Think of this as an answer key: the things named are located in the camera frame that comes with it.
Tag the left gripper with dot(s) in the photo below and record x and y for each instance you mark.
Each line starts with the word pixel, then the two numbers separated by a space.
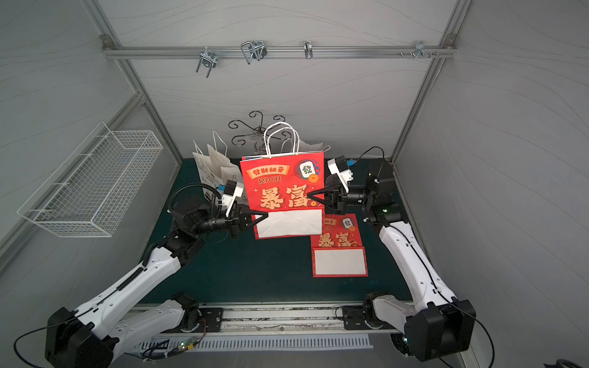
pixel 235 221

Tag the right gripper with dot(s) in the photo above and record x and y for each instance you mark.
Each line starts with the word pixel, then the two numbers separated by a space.
pixel 339 198

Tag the red RICH paper bag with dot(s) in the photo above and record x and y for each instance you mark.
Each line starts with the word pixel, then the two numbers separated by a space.
pixel 338 252

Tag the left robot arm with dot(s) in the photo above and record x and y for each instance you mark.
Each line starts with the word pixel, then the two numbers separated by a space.
pixel 97 332

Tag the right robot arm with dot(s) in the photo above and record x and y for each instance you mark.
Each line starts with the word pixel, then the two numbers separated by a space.
pixel 436 324

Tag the floral print paper bag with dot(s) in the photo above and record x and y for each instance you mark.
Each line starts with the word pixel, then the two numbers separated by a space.
pixel 288 145

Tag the white printed paper bag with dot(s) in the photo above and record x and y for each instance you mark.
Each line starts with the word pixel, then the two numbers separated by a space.
pixel 215 167

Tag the green felt table mat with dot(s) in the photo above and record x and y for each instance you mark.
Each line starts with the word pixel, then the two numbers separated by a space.
pixel 244 269

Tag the black metal cup tree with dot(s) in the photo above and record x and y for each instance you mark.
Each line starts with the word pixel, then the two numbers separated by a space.
pixel 253 131

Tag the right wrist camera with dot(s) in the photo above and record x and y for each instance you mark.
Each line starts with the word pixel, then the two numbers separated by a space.
pixel 341 167

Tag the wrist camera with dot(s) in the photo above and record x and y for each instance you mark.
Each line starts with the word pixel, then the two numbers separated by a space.
pixel 341 167
pixel 231 191

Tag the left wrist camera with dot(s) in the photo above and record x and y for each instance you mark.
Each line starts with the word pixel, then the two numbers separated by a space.
pixel 231 191

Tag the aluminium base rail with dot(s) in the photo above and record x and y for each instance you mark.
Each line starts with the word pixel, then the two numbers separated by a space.
pixel 282 318

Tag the slotted cable duct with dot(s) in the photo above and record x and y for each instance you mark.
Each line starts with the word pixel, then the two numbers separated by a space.
pixel 312 342

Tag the white wire wall basket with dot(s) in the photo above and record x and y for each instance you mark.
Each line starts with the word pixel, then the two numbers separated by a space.
pixel 89 193

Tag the aluminium top rail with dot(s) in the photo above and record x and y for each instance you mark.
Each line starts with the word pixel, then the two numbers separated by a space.
pixel 274 52

